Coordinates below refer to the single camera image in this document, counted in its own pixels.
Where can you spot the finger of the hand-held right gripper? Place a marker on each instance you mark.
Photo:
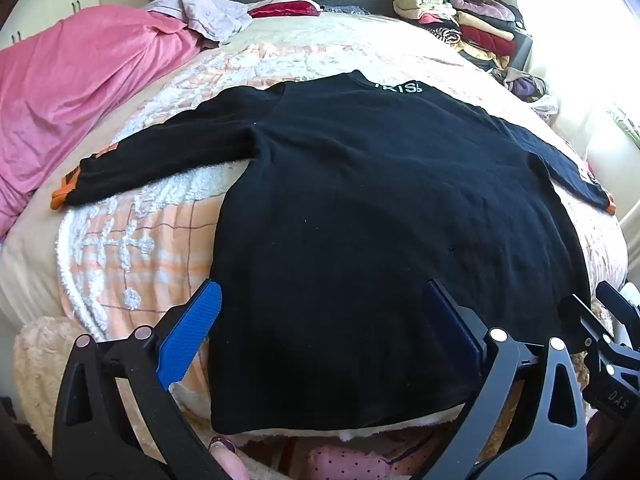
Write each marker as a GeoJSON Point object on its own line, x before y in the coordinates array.
{"type": "Point", "coordinates": [620, 310]}
{"type": "Point", "coordinates": [587, 322]}

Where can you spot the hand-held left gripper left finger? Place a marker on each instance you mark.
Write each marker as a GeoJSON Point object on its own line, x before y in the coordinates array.
{"type": "Point", "coordinates": [192, 330]}

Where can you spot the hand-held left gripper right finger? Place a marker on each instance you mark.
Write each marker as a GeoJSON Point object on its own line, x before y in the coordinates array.
{"type": "Point", "coordinates": [450, 320]}

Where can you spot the black sweater with orange cuffs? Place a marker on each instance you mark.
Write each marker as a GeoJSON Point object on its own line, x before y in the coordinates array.
{"type": "Point", "coordinates": [350, 210]}

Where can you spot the bag of loose clothes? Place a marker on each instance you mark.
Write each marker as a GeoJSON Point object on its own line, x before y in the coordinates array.
{"type": "Point", "coordinates": [525, 87]}

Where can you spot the stack of folded clothes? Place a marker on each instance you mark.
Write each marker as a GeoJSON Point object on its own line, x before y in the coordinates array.
{"type": "Point", "coordinates": [480, 25]}

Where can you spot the person's left hand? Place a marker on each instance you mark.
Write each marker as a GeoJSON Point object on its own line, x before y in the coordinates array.
{"type": "Point", "coordinates": [227, 460]}

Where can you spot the peach checked fleece blanket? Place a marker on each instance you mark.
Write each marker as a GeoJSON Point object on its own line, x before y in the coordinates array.
{"type": "Point", "coordinates": [135, 240]}

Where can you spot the pink dotted pajama pants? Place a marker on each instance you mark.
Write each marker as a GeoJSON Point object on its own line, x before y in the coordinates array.
{"type": "Point", "coordinates": [360, 465]}

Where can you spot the green cloth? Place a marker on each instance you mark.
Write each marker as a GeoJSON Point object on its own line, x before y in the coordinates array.
{"type": "Point", "coordinates": [627, 125]}

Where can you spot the white curtain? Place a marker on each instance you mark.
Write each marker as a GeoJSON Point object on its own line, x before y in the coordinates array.
{"type": "Point", "coordinates": [575, 60]}

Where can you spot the pink blanket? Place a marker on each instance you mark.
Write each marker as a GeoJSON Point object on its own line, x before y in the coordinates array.
{"type": "Point", "coordinates": [75, 85]}

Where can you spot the dark grey bedside cabinet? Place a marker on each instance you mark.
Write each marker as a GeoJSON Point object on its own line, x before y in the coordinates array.
{"type": "Point", "coordinates": [522, 50]}

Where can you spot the lilac crumpled garment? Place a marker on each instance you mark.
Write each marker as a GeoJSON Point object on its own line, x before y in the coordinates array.
{"type": "Point", "coordinates": [210, 15]}

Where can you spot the blue patterned cloth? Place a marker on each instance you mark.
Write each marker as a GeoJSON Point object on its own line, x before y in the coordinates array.
{"type": "Point", "coordinates": [347, 10]}

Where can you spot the red cloth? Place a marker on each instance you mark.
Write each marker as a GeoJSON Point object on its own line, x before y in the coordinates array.
{"type": "Point", "coordinates": [285, 9]}

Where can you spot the cream wardrobe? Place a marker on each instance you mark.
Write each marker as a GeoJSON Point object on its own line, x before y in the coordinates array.
{"type": "Point", "coordinates": [45, 5]}

